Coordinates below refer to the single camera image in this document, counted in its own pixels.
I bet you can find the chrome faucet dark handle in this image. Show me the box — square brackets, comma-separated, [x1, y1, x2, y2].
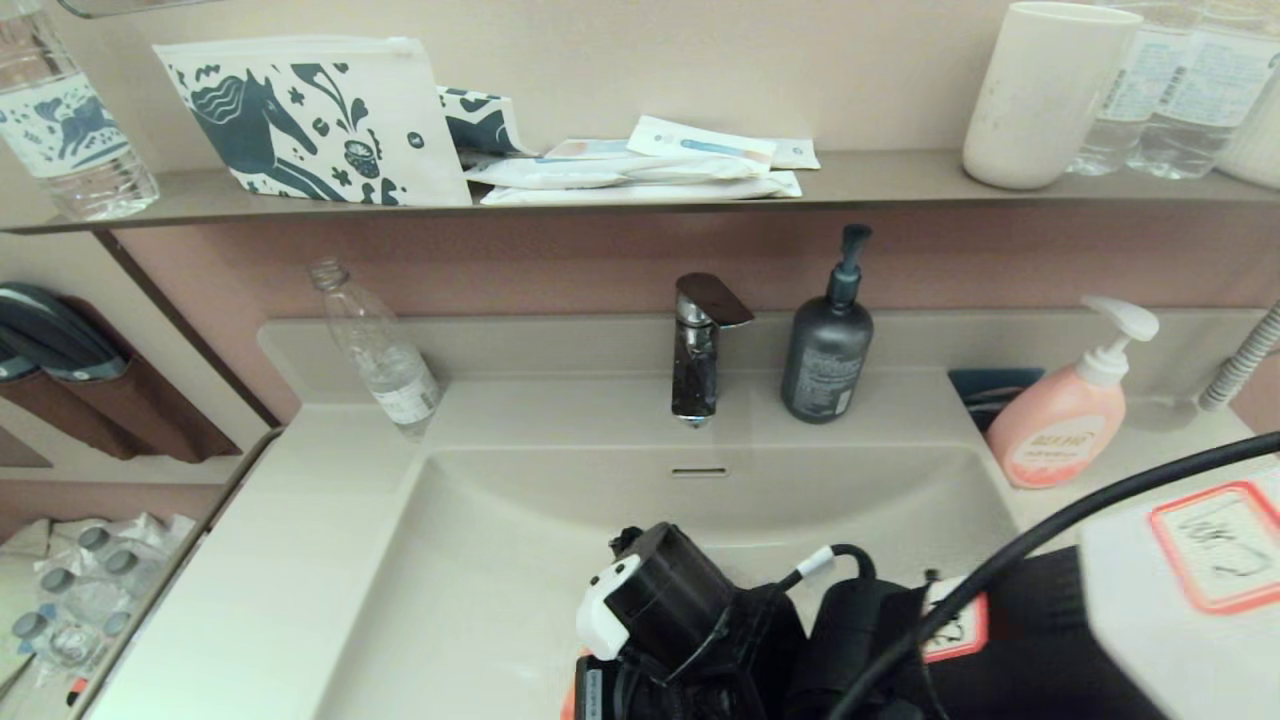
[669, 272, 756, 429]

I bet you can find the white wash basin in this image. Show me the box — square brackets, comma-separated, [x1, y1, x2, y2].
[85, 308, 1280, 720]

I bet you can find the dark grey pump bottle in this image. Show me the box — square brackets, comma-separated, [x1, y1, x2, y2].
[780, 223, 875, 425]

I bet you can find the empty clear plastic bottle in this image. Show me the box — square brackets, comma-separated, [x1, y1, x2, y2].
[308, 258, 445, 443]

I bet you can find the dark blue soap dish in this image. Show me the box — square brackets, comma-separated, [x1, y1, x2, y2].
[946, 367, 1045, 435]

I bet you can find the clear water bottle grey cap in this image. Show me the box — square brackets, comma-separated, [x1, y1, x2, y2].
[100, 610, 143, 653]
[75, 525, 141, 576]
[38, 565, 111, 641]
[10, 612, 81, 681]
[100, 548, 176, 611]

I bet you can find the pink pump soap bottle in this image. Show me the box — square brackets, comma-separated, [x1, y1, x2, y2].
[985, 294, 1161, 490]

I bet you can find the white sachet peach print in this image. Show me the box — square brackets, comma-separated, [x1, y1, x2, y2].
[540, 139, 641, 163]

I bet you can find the white sachet blue stripe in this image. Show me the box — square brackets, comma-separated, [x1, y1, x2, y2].
[627, 115, 779, 167]

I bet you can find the small blue print pouch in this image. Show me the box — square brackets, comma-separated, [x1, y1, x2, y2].
[436, 87, 536, 161]

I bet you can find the white pouch blue horse print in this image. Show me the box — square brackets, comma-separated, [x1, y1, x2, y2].
[152, 37, 473, 209]

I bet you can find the dark grey hair dryer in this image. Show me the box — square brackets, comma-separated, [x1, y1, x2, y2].
[0, 284, 131, 385]

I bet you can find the tall white cup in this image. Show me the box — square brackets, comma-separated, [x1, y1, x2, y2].
[961, 0, 1142, 191]

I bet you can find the clear water bottle white label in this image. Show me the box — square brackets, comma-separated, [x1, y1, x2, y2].
[1125, 0, 1280, 180]
[1065, 0, 1167, 177]

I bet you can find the clear bottle blue deer label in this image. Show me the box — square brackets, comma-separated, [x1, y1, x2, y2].
[0, 0, 163, 224]

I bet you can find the white ribbed container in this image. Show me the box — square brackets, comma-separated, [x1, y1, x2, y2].
[1216, 70, 1280, 190]

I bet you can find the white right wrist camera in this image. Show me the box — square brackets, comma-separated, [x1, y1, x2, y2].
[575, 555, 643, 661]

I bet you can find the beige towel rail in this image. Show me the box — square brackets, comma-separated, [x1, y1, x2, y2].
[68, 428, 286, 720]

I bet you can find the brown wall holder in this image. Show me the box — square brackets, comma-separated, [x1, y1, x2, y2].
[0, 300, 244, 465]

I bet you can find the grey wall shelf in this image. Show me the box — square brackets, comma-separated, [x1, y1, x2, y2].
[0, 149, 1280, 237]

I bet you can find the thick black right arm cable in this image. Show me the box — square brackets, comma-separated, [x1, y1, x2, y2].
[828, 430, 1280, 720]

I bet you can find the grey corrugated hose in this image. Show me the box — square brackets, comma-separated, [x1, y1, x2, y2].
[1197, 298, 1280, 413]

